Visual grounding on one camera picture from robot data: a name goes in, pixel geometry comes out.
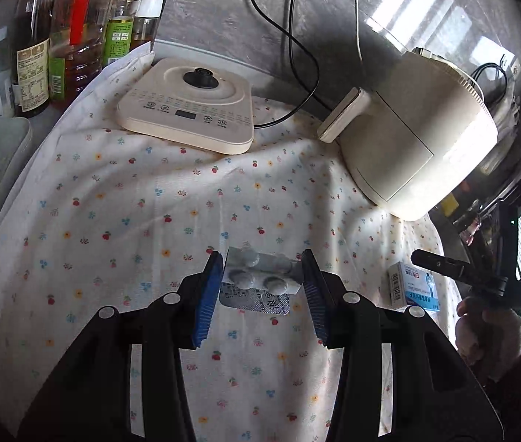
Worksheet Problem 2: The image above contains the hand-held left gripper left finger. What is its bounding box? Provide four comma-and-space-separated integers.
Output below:
16, 251, 225, 442

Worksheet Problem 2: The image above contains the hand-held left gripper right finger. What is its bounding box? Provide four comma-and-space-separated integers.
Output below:
301, 249, 505, 442

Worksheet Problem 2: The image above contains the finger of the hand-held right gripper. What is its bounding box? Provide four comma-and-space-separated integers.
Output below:
411, 248, 473, 283

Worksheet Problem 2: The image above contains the blue and white medicine box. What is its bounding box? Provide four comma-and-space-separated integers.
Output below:
388, 262, 442, 316

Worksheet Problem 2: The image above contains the silver pill blister pack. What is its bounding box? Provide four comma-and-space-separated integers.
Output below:
219, 241, 305, 316

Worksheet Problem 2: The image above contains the person's right hand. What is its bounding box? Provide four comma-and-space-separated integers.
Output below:
455, 297, 521, 375

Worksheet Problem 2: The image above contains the floral white tablecloth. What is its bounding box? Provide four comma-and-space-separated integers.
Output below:
0, 46, 450, 442

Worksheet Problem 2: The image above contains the cream air fryer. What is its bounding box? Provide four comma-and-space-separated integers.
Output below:
318, 48, 500, 222

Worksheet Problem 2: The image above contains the cream induction cooker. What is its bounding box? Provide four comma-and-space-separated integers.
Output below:
117, 57, 256, 155

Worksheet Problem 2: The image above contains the green label bottle yellow cap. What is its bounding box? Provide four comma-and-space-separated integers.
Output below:
103, 0, 145, 68

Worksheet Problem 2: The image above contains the clear bottle with white cap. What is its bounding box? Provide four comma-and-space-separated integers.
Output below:
132, 0, 181, 52

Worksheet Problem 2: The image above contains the dark sauce bottle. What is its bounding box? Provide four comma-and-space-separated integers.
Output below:
11, 0, 55, 119

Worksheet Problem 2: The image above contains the hanging black cable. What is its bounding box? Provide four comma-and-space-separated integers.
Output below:
471, 62, 508, 104

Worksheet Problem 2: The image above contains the white charging cable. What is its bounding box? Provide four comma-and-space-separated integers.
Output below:
319, 0, 368, 63

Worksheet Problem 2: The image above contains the oil bottle with red handle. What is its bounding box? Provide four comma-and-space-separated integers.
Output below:
49, 0, 115, 109

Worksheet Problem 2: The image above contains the black power cable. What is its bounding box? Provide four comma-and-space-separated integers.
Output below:
246, 0, 335, 113
253, 0, 321, 130

